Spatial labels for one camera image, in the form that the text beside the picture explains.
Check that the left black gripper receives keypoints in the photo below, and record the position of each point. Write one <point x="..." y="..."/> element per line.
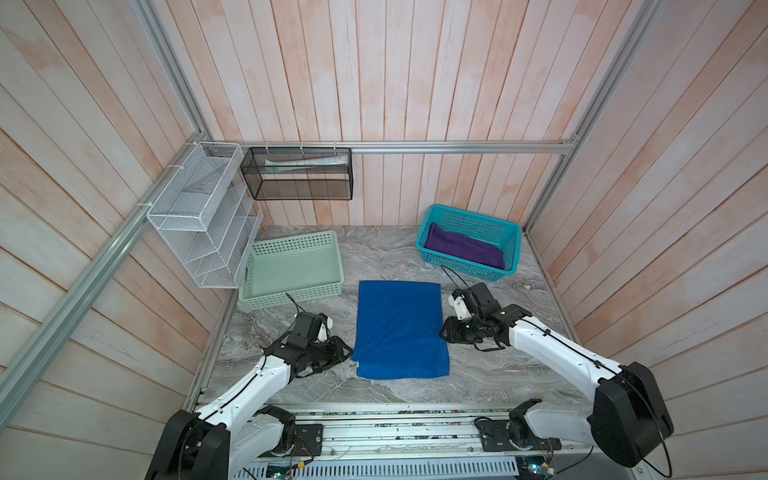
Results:
<point x="337" y="354"/>

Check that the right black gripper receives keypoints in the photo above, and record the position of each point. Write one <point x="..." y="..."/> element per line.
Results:
<point x="450" y="332"/>

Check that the blue towel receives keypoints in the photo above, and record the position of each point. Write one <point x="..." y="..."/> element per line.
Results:
<point x="397" y="331"/>

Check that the purple towel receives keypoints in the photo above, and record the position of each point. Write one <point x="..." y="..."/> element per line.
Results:
<point x="464" y="247"/>

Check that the teal plastic basket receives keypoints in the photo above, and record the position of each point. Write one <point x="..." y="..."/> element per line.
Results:
<point x="503" y="234"/>

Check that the light green plastic basket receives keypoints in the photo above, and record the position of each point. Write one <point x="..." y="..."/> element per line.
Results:
<point x="302" y="267"/>

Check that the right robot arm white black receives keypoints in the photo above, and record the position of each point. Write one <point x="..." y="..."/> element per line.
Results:
<point x="625" y="415"/>

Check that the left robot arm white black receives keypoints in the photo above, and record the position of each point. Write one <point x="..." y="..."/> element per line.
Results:
<point x="222" y="437"/>

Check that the green circuit board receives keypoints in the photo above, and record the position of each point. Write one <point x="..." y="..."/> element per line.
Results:
<point x="531" y="469"/>

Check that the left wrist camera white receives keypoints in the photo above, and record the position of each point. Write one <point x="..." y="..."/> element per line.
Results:
<point x="324" y="333"/>

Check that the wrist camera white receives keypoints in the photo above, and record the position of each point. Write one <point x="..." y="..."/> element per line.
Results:
<point x="324" y="333"/>
<point x="458" y="303"/>

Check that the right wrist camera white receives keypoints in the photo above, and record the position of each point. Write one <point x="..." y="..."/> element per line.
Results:
<point x="458" y="303"/>

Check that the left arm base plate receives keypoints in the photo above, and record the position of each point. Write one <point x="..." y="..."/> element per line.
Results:
<point x="299" y="440"/>

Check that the aluminium mounting rail front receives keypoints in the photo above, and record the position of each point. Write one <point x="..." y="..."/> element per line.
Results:
<point x="359" y="431"/>

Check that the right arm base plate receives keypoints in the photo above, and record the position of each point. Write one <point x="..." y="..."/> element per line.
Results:
<point x="511" y="435"/>

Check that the white vented cable duct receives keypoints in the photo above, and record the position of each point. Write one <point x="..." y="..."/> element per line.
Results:
<point x="415" y="468"/>

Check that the black mesh wall basket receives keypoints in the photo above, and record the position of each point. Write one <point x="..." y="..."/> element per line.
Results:
<point x="299" y="173"/>

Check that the white wire mesh shelf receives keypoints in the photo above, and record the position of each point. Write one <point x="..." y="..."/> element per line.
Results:
<point x="204" y="214"/>

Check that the aluminium frame bar back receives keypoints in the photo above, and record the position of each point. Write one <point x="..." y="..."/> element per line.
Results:
<point x="426" y="147"/>

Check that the aluminium frame bar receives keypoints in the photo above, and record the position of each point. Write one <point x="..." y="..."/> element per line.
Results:
<point x="39" y="352"/>
<point x="426" y="147"/>

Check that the aluminium frame bar left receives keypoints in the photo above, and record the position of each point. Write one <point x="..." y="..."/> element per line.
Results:
<point x="39" y="352"/>

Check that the aluminium frame post right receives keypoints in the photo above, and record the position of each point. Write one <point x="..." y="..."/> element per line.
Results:
<point x="642" y="23"/>

